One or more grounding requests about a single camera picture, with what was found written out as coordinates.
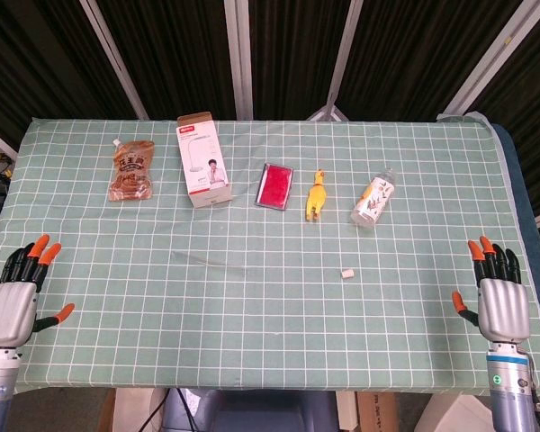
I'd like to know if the green checked tablecloth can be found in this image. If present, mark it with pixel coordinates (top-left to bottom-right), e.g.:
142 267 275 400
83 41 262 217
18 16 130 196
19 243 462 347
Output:
0 115 540 397

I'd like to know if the red ink pad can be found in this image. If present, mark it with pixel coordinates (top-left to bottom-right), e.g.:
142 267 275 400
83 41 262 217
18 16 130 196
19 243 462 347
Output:
254 162 295 212

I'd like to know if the yellow rubber chicken toy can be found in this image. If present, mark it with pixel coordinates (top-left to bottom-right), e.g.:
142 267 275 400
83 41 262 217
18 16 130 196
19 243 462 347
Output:
304 167 329 222

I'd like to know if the floral print bottle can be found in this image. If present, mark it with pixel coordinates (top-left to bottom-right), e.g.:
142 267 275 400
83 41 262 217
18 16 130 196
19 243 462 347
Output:
350 167 397 229

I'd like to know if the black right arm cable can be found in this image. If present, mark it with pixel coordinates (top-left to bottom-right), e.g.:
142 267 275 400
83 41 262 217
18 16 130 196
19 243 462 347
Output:
527 353 540 432

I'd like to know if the white lamp carton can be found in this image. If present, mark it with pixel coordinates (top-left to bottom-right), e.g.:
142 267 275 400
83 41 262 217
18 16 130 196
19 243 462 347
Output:
176 112 234 210

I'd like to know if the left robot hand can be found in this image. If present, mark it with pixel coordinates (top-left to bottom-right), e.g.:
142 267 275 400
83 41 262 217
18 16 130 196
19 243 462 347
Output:
0 233 77 348

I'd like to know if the black curtain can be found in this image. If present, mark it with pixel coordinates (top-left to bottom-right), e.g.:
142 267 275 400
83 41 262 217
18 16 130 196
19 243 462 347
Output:
0 0 540 217

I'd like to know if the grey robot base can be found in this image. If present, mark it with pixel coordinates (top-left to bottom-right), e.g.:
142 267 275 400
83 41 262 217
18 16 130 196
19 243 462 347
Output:
161 387 343 432

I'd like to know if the brown sauce pouch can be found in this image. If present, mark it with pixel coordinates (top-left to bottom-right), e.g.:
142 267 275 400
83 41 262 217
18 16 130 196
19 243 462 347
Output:
107 138 157 203

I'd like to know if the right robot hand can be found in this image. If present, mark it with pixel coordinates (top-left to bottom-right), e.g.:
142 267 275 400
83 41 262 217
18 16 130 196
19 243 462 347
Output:
451 235 531 346

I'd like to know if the brown cardboard box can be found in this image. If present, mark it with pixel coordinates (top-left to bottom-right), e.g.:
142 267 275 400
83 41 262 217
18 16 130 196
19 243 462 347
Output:
357 391 433 432

